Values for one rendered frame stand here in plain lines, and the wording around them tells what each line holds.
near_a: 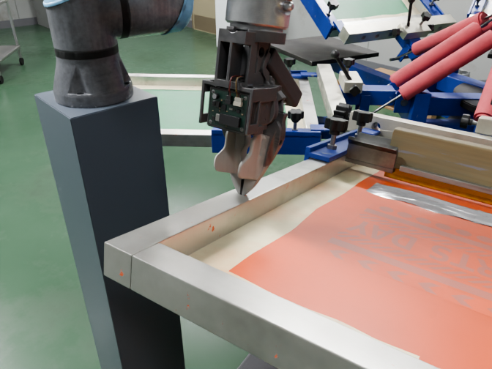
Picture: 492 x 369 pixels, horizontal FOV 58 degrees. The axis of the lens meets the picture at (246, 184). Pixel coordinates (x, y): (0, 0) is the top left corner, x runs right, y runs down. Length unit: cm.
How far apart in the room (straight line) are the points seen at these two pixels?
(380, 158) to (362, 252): 34
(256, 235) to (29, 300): 186
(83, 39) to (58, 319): 154
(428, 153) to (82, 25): 66
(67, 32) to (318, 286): 62
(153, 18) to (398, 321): 68
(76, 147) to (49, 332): 139
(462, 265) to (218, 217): 31
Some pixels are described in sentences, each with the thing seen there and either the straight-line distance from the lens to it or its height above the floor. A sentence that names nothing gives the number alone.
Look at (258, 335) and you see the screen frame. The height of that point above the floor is 121.
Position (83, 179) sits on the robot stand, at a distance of 90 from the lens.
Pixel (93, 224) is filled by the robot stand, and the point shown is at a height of 97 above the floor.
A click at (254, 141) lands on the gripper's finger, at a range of 56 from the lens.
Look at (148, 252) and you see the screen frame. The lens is 44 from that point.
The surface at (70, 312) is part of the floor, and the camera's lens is 222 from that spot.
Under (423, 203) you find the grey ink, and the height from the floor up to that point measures 109.
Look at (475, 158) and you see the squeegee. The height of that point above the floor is 114.
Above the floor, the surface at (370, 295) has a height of 116.
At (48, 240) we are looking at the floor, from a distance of 270.
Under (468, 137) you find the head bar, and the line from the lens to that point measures 110.
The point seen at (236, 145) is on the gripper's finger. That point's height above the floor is 124.
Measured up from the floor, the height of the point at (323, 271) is 115.
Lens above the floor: 149
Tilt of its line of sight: 30 degrees down
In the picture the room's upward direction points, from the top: straight up
